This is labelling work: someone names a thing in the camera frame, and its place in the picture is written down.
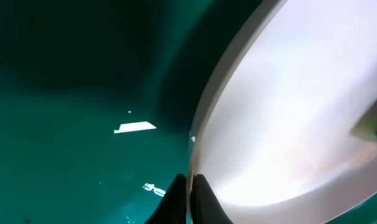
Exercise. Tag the white plate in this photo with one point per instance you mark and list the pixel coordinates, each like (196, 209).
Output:
(271, 133)

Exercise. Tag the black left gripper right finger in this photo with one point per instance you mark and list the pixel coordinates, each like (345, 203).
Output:
(204, 206)

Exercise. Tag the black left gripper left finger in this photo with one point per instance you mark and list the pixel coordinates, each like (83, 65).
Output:
(172, 209)

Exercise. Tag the green yellow sponge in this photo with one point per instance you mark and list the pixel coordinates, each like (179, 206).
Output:
(366, 127)

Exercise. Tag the teal plastic tray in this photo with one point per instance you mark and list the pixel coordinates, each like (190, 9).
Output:
(97, 101)

